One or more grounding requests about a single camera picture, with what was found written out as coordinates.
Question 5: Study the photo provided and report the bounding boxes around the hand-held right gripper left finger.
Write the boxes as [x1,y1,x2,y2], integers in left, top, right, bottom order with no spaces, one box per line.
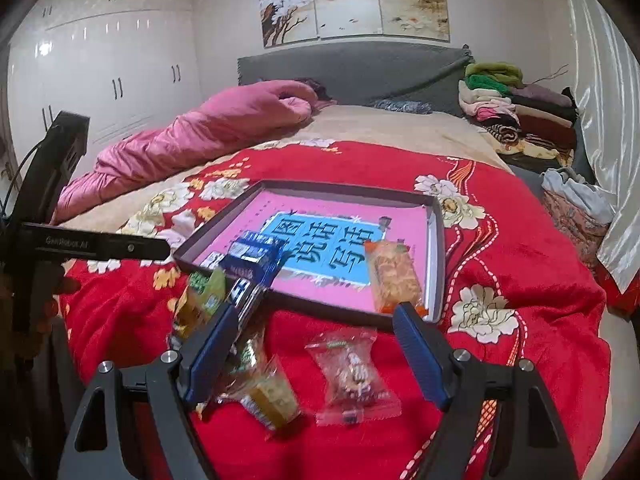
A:
[60,302,241,480]

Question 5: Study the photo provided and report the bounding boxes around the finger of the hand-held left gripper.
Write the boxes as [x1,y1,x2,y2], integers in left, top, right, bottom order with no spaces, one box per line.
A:
[97,230,172,263]

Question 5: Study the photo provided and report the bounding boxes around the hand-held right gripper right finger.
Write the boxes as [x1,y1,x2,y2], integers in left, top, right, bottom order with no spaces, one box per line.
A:
[394,301,581,480]

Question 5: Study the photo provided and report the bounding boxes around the green yellow snack packet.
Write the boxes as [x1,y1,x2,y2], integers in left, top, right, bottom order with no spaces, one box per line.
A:
[172,267,228,341]

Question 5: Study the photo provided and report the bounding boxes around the clear packet with yellow pastry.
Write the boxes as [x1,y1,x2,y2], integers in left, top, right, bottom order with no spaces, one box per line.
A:
[215,327,303,431]

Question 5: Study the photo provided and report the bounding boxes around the dark blue snack packet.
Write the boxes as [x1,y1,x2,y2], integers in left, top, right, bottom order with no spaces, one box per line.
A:
[220,247,283,328]

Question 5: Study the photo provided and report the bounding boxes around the orange snack packet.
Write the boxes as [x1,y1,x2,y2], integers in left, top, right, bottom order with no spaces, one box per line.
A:
[362,240,427,318]

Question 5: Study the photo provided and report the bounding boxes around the dark rimmed shallow tray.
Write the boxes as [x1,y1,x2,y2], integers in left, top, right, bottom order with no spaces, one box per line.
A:
[174,179,446,333]

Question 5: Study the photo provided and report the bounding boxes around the blue white snack packet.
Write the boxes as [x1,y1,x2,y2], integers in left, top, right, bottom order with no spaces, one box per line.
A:
[230,230,287,262]

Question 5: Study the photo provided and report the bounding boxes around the person's left hand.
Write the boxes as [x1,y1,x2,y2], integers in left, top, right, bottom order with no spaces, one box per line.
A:
[44,265,82,322]

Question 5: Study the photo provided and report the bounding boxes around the clear candy packet green label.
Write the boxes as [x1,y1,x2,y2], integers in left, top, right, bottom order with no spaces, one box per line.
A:
[305,327,402,427]

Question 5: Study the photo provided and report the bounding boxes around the white wardrobe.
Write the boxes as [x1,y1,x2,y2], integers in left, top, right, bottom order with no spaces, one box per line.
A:
[7,0,203,161]

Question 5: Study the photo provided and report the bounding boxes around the pink quilt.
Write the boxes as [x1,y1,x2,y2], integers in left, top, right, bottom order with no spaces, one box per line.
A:
[52,79,318,226]

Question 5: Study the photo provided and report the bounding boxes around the red floral blanket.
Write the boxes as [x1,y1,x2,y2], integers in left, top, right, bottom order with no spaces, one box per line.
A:
[57,139,613,480]

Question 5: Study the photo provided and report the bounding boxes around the floral fabric bag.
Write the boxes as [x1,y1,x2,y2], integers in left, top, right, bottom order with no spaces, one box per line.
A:
[542,187,611,271]

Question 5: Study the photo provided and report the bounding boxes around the red cloth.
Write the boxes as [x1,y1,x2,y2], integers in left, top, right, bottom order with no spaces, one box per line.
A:
[597,260,640,318]

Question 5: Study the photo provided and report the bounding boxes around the beige bedsheet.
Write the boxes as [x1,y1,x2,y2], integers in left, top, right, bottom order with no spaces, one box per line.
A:
[55,105,516,241]

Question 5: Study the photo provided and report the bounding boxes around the light grey crumpled clothes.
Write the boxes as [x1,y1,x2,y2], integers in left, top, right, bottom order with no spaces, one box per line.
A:
[541,167,617,226]

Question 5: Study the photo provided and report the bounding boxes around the dark purple cloth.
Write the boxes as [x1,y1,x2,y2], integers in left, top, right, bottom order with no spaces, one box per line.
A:
[295,77,338,111]

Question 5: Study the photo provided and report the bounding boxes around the dark patterned pillow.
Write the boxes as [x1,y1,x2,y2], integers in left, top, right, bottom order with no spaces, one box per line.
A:
[372,99,433,117]

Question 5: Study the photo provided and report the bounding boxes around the stack of folded clothes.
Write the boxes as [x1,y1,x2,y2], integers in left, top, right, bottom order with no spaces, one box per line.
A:
[459,61,581,156]

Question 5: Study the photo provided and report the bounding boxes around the tree blossom painting panel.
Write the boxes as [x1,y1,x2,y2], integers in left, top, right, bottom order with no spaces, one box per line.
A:
[257,0,321,50]

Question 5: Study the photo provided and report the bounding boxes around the white satin curtain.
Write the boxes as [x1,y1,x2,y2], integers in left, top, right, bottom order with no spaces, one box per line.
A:
[560,0,640,293]

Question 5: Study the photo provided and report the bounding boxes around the pale blossom painting panel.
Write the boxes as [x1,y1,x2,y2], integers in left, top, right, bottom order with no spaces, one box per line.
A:
[311,0,383,41]

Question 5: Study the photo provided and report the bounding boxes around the calligraphy landscape painting panel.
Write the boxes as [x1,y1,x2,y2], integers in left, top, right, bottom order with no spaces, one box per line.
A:
[374,0,451,43]

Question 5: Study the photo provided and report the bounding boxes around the black cable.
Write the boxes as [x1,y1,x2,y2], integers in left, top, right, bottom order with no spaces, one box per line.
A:
[0,140,47,223]

